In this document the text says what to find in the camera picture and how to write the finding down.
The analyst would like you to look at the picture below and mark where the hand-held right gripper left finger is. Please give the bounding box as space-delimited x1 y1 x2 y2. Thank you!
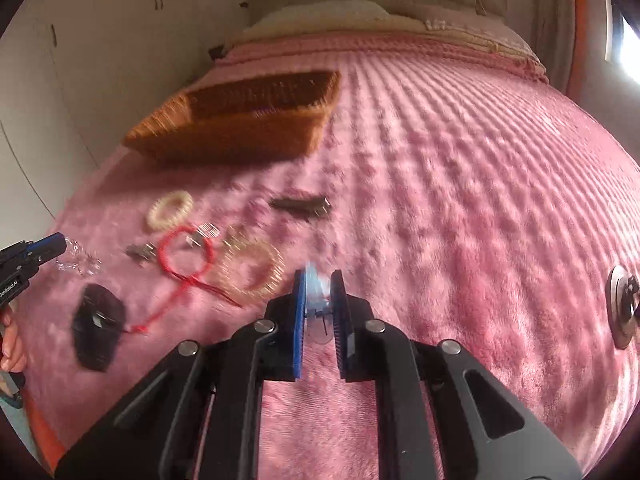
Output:
55 267 308 480

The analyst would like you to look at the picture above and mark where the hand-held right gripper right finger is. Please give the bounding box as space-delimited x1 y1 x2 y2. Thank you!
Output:
330 270 583 480

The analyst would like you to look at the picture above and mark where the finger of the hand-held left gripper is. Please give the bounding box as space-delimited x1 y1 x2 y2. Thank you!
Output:
22 232 68 263

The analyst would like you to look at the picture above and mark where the clear crystal bracelet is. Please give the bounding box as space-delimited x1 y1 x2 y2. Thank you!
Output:
54 237 103 277

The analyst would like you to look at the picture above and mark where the clear plastic hair clip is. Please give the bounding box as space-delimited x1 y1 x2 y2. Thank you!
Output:
306 261 334 345

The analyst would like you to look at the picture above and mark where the gold bead bracelet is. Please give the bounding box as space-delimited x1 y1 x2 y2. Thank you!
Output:
216 239 285 297

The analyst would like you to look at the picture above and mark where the small silver hair clip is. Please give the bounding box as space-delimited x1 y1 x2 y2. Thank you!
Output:
126 242 158 265
186 224 220 248

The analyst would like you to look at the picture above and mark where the black wide bracelet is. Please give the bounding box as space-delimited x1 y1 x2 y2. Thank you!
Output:
72 284 127 373

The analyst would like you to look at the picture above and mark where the cream pearl bracelet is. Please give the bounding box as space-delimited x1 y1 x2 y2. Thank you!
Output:
146 191 195 231

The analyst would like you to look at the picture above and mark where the dark brown hair clip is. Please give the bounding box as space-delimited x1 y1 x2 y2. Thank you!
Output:
270 195 332 221

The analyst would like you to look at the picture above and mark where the red string bracelet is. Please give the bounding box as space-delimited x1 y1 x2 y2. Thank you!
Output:
131 226 244 336

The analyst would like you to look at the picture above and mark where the brown wicker basket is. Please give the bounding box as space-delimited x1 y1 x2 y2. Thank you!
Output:
122 70 342 163

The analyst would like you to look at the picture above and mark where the person's left hand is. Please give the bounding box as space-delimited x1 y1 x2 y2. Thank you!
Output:
0 305 27 373

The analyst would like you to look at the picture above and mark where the orange cloth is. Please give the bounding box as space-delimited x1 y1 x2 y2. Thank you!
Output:
19 390 57 476

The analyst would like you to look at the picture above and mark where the white wardrobe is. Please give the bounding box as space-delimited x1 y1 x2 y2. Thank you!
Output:
0 0 251 271

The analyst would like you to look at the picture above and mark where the white floral pillow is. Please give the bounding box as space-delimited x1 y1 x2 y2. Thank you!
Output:
250 0 391 37

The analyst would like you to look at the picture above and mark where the beige quilt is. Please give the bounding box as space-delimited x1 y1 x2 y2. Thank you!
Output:
230 12 546 68

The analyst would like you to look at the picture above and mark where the grey and orange curtain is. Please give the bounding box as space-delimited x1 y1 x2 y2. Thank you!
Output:
530 0 587 96

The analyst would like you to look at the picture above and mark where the bright window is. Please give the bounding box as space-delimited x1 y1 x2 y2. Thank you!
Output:
604 0 640 86

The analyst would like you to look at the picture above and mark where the round grey disc mount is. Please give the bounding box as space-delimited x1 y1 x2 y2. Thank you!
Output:
605 265 640 350

